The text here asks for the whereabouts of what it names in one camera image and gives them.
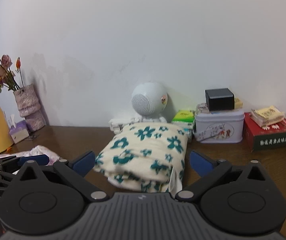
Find cream green-flower garment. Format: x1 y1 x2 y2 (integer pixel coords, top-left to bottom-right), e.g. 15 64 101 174
94 122 188 196

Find pink floral garment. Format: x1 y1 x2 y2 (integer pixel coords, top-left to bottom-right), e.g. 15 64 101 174
0 145 62 174

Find purple tissue box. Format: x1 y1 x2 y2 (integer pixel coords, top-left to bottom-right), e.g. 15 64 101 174
9 114 29 144

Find green white small boxes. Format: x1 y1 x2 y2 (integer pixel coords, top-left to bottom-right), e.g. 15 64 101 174
171 110 196 142

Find white power strip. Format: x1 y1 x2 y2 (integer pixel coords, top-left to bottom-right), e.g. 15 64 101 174
108 118 135 134

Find pink fuzzy vase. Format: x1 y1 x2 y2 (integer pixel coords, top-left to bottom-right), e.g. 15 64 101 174
13 84 46 132

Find red black box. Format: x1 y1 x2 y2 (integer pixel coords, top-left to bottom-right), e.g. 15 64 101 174
243 113 286 152

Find small black box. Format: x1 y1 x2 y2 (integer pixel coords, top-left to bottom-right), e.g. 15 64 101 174
205 88 234 112

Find yellow paper stack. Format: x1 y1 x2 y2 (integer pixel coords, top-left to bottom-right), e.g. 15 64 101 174
250 105 285 127

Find white robot figurine speaker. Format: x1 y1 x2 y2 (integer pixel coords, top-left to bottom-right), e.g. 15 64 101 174
131 82 168 123

